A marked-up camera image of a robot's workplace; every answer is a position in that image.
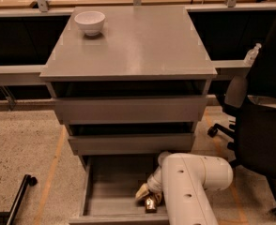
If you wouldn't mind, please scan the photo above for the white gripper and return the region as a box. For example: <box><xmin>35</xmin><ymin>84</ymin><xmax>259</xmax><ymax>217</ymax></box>
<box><xmin>135</xmin><ymin>167</ymin><xmax>162</xmax><ymax>205</ymax></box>

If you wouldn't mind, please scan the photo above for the orange soda can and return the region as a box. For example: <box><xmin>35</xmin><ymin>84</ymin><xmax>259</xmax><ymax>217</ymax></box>
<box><xmin>145</xmin><ymin>196</ymin><xmax>157</xmax><ymax>213</ymax></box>

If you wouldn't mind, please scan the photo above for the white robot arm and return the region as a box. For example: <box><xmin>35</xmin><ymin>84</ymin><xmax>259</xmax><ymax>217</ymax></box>
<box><xmin>135</xmin><ymin>152</ymin><xmax>233</xmax><ymax>225</ymax></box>

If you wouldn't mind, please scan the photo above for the grey open bottom drawer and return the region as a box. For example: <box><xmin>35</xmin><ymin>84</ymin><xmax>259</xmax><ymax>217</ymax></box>
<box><xmin>69</xmin><ymin>154</ymin><xmax>169</xmax><ymax>225</ymax></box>

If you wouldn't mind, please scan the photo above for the grey middle drawer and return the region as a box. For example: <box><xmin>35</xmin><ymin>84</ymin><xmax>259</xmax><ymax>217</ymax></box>
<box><xmin>69</xmin><ymin>133</ymin><xmax>195</xmax><ymax>155</ymax></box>

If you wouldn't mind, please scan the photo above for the grey top drawer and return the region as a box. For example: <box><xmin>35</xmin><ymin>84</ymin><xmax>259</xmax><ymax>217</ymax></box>
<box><xmin>54</xmin><ymin>96</ymin><xmax>207</xmax><ymax>124</ymax></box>

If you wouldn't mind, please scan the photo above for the grey drawer cabinet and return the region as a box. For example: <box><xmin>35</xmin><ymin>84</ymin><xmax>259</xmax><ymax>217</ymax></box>
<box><xmin>39</xmin><ymin>5</ymin><xmax>218</xmax><ymax>225</ymax></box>

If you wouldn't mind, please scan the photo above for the black office chair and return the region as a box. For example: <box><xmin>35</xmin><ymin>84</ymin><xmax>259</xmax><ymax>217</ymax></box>
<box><xmin>207</xmin><ymin>18</ymin><xmax>276</xmax><ymax>216</ymax></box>

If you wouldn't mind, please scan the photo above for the black metal leg with wheel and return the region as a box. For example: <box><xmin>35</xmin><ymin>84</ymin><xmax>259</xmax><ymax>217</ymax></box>
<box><xmin>0</xmin><ymin>174</ymin><xmax>38</xmax><ymax>225</ymax></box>

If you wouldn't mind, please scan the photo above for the clear plastic bottle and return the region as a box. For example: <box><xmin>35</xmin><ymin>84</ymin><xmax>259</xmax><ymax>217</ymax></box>
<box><xmin>243</xmin><ymin>43</ymin><xmax>262</xmax><ymax>66</ymax></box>

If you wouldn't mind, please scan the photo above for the white ceramic bowl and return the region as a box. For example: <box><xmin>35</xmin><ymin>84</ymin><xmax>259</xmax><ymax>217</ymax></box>
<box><xmin>74</xmin><ymin>11</ymin><xmax>106</xmax><ymax>36</ymax></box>

